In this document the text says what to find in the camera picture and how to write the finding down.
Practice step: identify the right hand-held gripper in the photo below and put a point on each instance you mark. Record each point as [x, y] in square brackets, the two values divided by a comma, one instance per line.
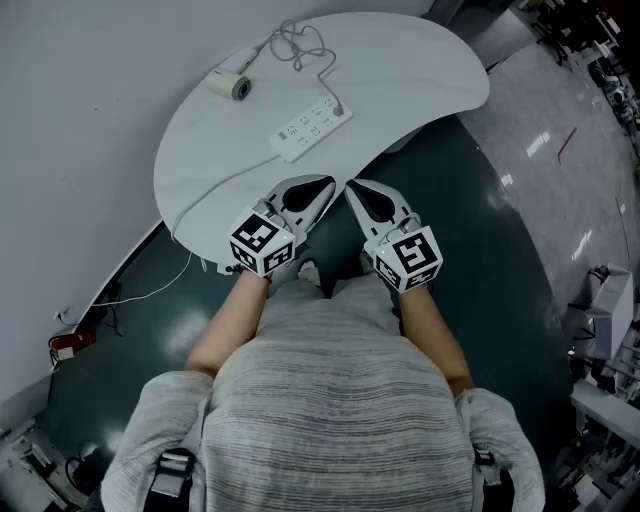
[410, 255]

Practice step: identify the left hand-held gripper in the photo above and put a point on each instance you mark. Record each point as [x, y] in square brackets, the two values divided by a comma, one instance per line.
[260, 240]

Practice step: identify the white power strip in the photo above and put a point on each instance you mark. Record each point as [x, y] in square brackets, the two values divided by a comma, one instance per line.
[310, 131]

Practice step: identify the person's left forearm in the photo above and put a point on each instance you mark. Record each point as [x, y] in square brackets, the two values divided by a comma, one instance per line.
[225, 330]

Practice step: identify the person's right forearm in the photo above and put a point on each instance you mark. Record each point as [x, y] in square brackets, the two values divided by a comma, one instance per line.
[435, 340]

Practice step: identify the white hair dryer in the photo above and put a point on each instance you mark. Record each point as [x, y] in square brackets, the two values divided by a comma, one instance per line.
[225, 82]

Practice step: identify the white shoe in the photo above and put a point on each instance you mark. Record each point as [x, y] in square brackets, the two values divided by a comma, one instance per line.
[310, 274]
[366, 265]

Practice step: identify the light grey trousers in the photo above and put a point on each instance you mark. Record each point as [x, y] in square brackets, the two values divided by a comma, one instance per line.
[340, 300]

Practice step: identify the grey striped shirt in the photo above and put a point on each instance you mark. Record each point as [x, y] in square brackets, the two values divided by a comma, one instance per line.
[325, 410]

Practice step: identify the white equipment cart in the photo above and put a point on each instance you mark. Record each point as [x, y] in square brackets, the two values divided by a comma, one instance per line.
[612, 310]

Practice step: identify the cluttered equipment shelves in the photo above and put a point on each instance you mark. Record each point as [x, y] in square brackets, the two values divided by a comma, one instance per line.
[610, 75]

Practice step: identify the red fire extinguisher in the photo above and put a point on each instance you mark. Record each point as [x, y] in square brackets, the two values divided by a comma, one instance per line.
[80, 341]

